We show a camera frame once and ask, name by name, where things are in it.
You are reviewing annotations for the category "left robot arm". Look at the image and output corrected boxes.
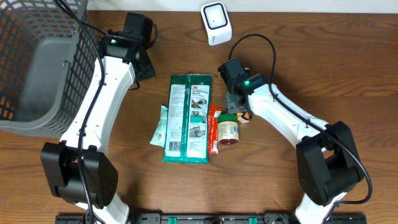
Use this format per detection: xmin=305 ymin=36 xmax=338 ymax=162
xmin=40 ymin=33 xmax=155 ymax=223

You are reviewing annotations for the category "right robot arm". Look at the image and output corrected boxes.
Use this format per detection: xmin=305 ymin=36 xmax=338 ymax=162
xmin=222 ymin=70 xmax=369 ymax=223

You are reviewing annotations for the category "green-lidded seasoning jar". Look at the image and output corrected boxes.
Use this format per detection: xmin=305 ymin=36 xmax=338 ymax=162
xmin=218 ymin=114 xmax=239 ymax=145

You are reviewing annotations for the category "grey plastic mesh basket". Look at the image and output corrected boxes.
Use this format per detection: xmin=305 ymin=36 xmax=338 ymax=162
xmin=1 ymin=0 xmax=98 ymax=138

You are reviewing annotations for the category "pale green wet wipes pack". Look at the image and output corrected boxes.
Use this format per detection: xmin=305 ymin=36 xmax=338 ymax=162
xmin=150 ymin=105 xmax=168 ymax=147

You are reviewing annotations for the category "orange snack packet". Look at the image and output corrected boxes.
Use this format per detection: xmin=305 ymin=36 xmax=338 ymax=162
xmin=236 ymin=111 xmax=251 ymax=123

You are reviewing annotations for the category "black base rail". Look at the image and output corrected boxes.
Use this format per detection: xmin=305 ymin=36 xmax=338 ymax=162
xmin=55 ymin=213 xmax=367 ymax=224

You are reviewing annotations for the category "green 3M gloves package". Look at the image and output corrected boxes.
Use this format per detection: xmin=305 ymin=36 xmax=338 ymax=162
xmin=163 ymin=74 xmax=212 ymax=164

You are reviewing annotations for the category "red white sachet stick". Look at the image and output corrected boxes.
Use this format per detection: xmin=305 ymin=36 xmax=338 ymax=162
xmin=208 ymin=105 xmax=222 ymax=154

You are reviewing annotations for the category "white barcode scanner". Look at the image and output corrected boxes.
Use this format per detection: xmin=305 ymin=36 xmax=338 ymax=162
xmin=200 ymin=1 xmax=233 ymax=46

